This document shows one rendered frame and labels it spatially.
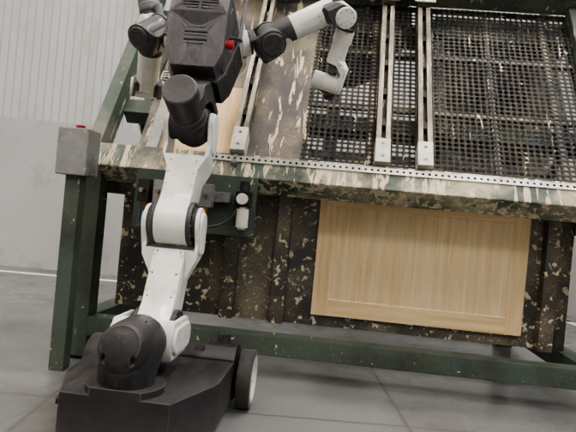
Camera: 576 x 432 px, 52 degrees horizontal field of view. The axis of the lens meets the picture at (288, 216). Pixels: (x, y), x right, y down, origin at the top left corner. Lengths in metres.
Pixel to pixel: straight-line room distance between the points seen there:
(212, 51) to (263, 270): 1.05
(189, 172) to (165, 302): 0.43
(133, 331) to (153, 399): 0.18
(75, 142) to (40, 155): 3.26
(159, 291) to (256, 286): 0.84
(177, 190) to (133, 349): 0.59
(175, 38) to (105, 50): 3.56
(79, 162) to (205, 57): 0.66
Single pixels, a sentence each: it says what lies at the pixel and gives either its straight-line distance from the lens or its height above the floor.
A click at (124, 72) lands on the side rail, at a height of 1.26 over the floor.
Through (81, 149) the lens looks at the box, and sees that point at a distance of 2.36.
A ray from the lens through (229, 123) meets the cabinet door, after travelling 2.61.
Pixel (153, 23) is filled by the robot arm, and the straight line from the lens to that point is 2.30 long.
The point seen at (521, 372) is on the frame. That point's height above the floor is 0.15.
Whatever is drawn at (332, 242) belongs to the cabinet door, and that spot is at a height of 0.57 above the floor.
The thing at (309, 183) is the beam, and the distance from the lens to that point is 2.34.
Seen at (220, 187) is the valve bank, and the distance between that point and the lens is 2.38.
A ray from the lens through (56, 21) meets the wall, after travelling 5.82.
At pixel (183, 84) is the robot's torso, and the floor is 1.05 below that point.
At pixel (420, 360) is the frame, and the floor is 0.15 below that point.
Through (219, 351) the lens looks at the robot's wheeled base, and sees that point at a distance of 2.05.
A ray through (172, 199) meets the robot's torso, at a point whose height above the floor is 0.69.
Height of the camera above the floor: 0.68
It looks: level
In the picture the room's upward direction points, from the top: 5 degrees clockwise
